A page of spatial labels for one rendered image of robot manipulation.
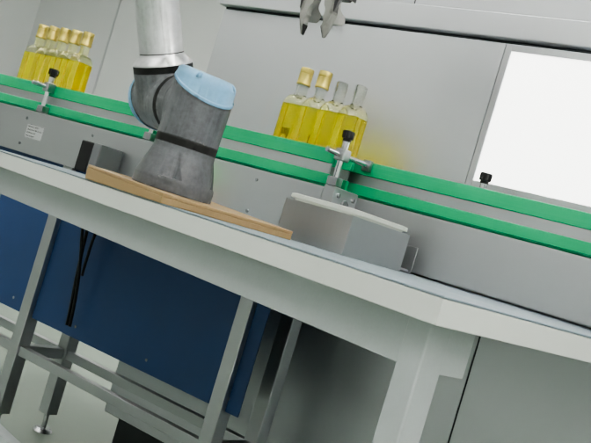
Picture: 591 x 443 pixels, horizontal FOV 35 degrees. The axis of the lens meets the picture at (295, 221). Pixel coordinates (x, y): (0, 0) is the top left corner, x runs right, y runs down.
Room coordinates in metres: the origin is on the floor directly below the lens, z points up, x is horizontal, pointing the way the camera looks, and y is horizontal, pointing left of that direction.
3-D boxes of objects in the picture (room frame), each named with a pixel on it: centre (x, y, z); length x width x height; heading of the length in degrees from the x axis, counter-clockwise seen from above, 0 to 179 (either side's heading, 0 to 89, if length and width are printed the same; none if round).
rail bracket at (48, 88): (2.69, 0.80, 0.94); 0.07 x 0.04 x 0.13; 142
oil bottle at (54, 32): (2.99, 0.90, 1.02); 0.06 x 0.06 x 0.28; 52
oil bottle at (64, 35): (2.95, 0.86, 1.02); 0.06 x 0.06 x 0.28; 52
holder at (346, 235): (1.96, -0.12, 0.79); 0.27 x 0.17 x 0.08; 142
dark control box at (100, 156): (2.46, 0.53, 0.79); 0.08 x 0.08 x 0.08; 52
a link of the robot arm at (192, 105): (1.75, 0.24, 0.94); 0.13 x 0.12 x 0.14; 35
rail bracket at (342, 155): (2.08, -0.07, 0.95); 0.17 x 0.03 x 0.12; 142
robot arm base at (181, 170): (1.75, 0.23, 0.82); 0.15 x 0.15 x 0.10
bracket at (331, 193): (2.10, -0.08, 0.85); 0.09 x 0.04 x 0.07; 142
